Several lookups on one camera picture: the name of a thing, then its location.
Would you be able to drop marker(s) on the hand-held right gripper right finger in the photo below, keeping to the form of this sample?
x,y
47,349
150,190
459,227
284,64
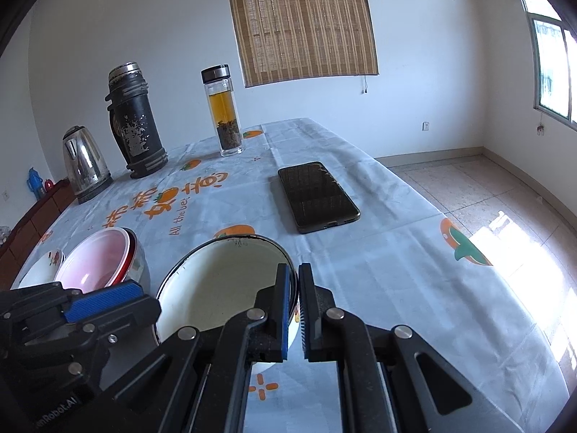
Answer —
x,y
304,320

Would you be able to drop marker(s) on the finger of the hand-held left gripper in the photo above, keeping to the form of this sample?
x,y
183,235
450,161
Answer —
x,y
103,300
130,320

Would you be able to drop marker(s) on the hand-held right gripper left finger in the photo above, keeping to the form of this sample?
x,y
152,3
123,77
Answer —
x,y
284,320

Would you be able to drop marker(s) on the red plastic bowl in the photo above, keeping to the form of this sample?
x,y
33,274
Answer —
x,y
90,261

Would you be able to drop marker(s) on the white enamel bowl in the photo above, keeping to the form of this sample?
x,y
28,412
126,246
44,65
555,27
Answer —
x,y
216,279

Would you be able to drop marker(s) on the small floral ceramic bowl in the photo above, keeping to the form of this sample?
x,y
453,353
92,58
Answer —
x,y
43,268

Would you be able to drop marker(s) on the brown wooden cabinet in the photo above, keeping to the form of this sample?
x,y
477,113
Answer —
x,y
40,221

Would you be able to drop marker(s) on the crumpled clear plastic bag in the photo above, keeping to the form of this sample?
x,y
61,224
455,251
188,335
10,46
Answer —
x,y
3,232

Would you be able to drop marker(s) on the black smartphone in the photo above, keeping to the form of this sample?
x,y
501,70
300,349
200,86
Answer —
x,y
315,196

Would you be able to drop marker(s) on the small red ornament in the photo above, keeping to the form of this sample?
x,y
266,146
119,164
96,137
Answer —
x,y
49,185

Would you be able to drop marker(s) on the blue water bottle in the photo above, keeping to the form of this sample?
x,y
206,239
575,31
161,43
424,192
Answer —
x,y
35,185

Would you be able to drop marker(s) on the stainless steel electric kettle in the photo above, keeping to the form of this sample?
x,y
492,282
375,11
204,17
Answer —
x,y
85,162

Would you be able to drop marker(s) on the worn black thermos flask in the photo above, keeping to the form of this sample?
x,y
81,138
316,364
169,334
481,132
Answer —
x,y
135,126

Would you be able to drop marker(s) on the glass tea bottle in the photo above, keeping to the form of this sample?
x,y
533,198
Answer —
x,y
223,112

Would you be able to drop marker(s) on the bamboo window blind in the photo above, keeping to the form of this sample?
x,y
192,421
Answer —
x,y
302,22

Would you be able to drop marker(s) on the green framed window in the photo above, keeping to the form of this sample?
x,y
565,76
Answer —
x,y
552,63

